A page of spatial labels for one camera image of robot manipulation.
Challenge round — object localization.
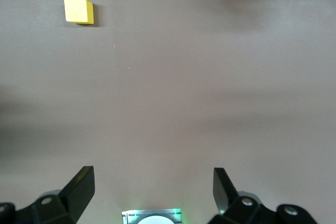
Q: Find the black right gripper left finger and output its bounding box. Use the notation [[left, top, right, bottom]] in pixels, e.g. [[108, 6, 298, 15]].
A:
[[0, 166, 96, 224]]

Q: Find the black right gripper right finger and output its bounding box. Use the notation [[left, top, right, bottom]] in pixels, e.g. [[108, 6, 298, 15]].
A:
[[208, 167, 320, 224]]

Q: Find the yellow wooden block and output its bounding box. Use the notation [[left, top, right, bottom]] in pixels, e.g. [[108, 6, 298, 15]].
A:
[[64, 0, 95, 25]]

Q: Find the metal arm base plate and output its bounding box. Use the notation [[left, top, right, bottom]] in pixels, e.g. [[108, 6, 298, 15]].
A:
[[121, 208, 182, 224]]

